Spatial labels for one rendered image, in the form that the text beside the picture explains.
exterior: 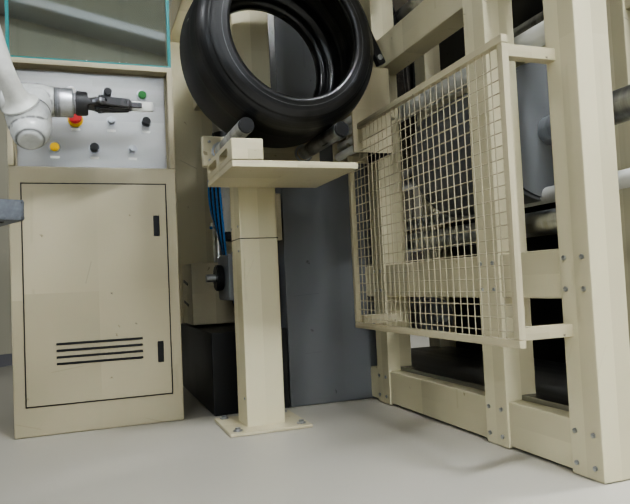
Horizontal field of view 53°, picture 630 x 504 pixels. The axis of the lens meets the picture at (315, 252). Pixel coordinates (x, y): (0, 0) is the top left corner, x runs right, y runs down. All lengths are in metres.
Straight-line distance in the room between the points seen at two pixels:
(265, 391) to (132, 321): 0.54
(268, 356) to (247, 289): 0.23
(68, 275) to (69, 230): 0.15
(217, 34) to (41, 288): 1.05
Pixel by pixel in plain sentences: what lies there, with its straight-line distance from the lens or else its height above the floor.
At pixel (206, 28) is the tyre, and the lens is 1.83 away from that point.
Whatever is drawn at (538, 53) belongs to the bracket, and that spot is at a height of 0.97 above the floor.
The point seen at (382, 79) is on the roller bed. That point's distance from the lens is 2.30.
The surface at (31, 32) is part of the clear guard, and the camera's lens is 2.51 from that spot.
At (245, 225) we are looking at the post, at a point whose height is 0.66.
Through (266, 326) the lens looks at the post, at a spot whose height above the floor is 0.33.
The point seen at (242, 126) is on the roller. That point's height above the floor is 0.89.
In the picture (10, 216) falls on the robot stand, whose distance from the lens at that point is 1.33.
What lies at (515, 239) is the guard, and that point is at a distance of 1.46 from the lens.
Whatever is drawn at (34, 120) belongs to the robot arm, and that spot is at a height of 0.95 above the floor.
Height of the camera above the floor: 0.47
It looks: 3 degrees up
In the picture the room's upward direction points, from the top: 3 degrees counter-clockwise
